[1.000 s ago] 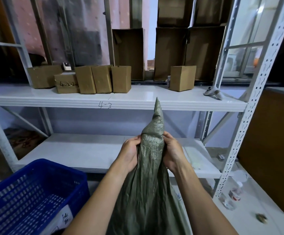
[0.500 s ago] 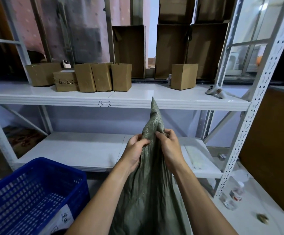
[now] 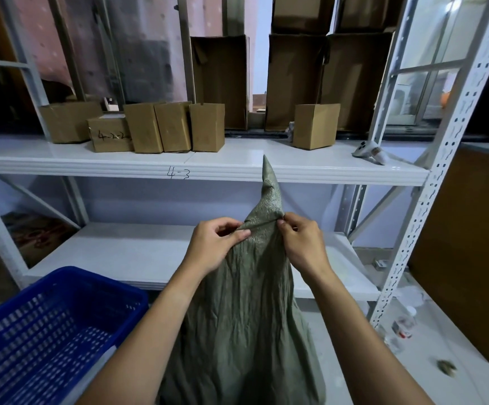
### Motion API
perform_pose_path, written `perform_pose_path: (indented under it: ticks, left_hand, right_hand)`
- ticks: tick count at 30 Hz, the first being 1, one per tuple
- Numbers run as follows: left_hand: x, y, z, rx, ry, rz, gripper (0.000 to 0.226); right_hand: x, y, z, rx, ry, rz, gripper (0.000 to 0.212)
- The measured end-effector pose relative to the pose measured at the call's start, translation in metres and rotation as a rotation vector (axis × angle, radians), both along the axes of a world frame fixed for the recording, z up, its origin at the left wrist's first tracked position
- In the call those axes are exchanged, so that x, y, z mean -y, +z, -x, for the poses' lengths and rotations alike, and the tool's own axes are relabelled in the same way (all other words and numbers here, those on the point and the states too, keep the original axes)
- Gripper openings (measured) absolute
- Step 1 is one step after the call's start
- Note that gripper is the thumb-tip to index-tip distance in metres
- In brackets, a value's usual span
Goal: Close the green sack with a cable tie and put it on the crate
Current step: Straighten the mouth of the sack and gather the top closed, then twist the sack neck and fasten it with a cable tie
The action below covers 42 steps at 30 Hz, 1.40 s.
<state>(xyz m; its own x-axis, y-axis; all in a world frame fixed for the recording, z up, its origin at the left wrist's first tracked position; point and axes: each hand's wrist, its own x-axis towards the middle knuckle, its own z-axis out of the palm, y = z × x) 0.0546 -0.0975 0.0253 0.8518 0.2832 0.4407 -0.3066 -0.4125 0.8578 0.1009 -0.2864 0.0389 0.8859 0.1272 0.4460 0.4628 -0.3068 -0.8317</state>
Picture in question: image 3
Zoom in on blue plastic basket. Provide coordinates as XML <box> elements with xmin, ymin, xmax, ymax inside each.
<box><xmin>0</xmin><ymin>266</ymin><xmax>149</xmax><ymax>405</ymax></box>

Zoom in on person's right hand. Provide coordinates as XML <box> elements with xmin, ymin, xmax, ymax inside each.
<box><xmin>277</xmin><ymin>213</ymin><xmax>334</xmax><ymax>283</ymax></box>

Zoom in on metal framed window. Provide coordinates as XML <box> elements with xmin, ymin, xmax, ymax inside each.
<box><xmin>390</xmin><ymin>0</ymin><xmax>477</xmax><ymax>127</ymax></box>

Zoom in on person's left hand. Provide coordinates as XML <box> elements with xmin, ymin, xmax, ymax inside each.
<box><xmin>184</xmin><ymin>217</ymin><xmax>252</xmax><ymax>279</ymax></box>

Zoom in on red patterned carton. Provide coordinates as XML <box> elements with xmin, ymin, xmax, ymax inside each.
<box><xmin>0</xmin><ymin>213</ymin><xmax>78</xmax><ymax>271</ymax></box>

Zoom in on large open cardboard box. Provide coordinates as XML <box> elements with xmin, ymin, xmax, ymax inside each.
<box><xmin>265</xmin><ymin>33</ymin><xmax>328</xmax><ymax>132</ymax></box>
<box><xmin>190</xmin><ymin>35</ymin><xmax>250</xmax><ymax>131</ymax></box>
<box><xmin>322</xmin><ymin>31</ymin><xmax>395</xmax><ymax>132</ymax></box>

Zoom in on closed stacked cardboard box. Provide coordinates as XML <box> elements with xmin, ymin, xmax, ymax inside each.
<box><xmin>271</xmin><ymin>0</ymin><xmax>337</xmax><ymax>35</ymax></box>
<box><xmin>338</xmin><ymin>0</ymin><xmax>405</xmax><ymax>32</ymax></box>

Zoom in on person's right forearm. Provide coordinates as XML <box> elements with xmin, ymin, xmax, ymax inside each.
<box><xmin>311</xmin><ymin>265</ymin><xmax>435</xmax><ymax>405</ymax></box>

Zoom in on person's left forearm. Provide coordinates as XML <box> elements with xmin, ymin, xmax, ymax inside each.
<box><xmin>75</xmin><ymin>265</ymin><xmax>211</xmax><ymax>405</ymax></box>

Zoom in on white crumpled paper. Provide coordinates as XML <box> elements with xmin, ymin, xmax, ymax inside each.
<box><xmin>392</xmin><ymin>286</ymin><xmax>429</xmax><ymax>308</ymax></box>

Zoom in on white handheld scanner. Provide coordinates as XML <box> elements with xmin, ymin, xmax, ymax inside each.
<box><xmin>352</xmin><ymin>140</ymin><xmax>389</xmax><ymax>166</ymax></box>

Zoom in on green woven sack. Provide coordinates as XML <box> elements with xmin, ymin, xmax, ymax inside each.
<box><xmin>156</xmin><ymin>155</ymin><xmax>327</xmax><ymax>405</ymax></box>

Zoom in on tall small cardboard box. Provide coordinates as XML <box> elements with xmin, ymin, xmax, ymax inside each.
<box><xmin>189</xmin><ymin>103</ymin><xmax>226</xmax><ymax>153</ymax></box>
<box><xmin>154</xmin><ymin>101</ymin><xmax>193</xmax><ymax>153</ymax></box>
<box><xmin>124</xmin><ymin>102</ymin><xmax>164</xmax><ymax>155</ymax></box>

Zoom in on small brown crumpled object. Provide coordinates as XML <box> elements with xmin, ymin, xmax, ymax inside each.
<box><xmin>436</xmin><ymin>359</ymin><xmax>458</xmax><ymax>379</ymax></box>

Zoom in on cube cardboard box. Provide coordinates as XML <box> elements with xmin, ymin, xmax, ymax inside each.
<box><xmin>292</xmin><ymin>103</ymin><xmax>341</xmax><ymax>151</ymax></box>

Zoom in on white metal shelf rack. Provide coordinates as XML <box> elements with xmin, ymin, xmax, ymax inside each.
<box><xmin>0</xmin><ymin>0</ymin><xmax>489</xmax><ymax>330</ymax></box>

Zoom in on clear plastic bottle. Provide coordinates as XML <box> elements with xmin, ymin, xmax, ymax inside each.
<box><xmin>386</xmin><ymin>306</ymin><xmax>418</xmax><ymax>355</ymax></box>

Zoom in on wide cardboard box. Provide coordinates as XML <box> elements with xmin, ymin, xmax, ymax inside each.
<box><xmin>38</xmin><ymin>101</ymin><xmax>103</xmax><ymax>145</ymax></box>

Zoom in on pink dotted curtain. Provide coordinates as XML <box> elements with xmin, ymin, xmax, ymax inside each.
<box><xmin>12</xmin><ymin>0</ymin><xmax>224</xmax><ymax>104</ymax></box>

